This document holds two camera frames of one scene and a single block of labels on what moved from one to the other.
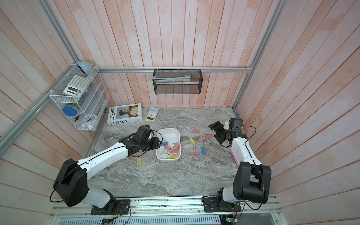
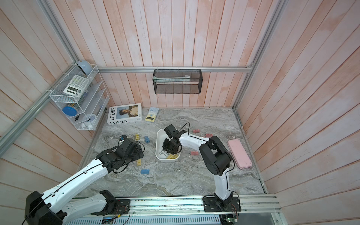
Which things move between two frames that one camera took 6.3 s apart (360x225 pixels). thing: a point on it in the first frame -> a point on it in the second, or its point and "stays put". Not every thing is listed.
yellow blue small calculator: (152, 114) stays put
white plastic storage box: (170, 150) stays put
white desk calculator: (76, 86) stays put
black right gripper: (221, 126) -> (165, 147)
